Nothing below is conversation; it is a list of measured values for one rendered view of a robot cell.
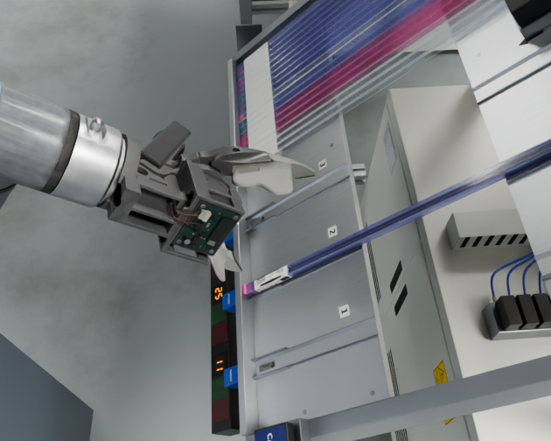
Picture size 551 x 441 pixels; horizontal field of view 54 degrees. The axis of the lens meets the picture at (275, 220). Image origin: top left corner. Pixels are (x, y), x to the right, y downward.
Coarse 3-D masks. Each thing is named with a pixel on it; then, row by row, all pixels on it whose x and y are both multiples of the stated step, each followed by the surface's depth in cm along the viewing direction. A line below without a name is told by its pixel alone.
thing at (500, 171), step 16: (544, 144) 52; (512, 160) 54; (528, 160) 53; (480, 176) 56; (496, 176) 55; (448, 192) 58; (464, 192) 57; (416, 208) 60; (432, 208) 59; (384, 224) 62; (400, 224) 62; (352, 240) 65; (368, 240) 64; (304, 256) 69; (320, 256) 67; (288, 272) 70
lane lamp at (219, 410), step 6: (216, 402) 74; (222, 402) 74; (228, 402) 73; (216, 408) 74; (222, 408) 73; (228, 408) 72; (216, 414) 74; (222, 414) 73; (228, 414) 72; (216, 420) 73; (222, 420) 72
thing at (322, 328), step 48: (336, 144) 75; (336, 192) 72; (288, 240) 75; (336, 240) 69; (288, 288) 71; (336, 288) 66; (288, 336) 68; (336, 336) 63; (288, 384) 66; (336, 384) 61; (384, 384) 57
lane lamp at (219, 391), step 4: (216, 380) 76; (220, 380) 76; (212, 384) 76; (216, 384) 76; (220, 384) 75; (212, 388) 76; (216, 388) 75; (220, 388) 75; (224, 388) 74; (228, 388) 74; (212, 392) 76; (216, 392) 75; (220, 392) 75; (224, 392) 74; (228, 392) 74; (212, 396) 76; (216, 396) 75; (220, 396) 74; (224, 396) 74; (212, 400) 75; (216, 400) 75
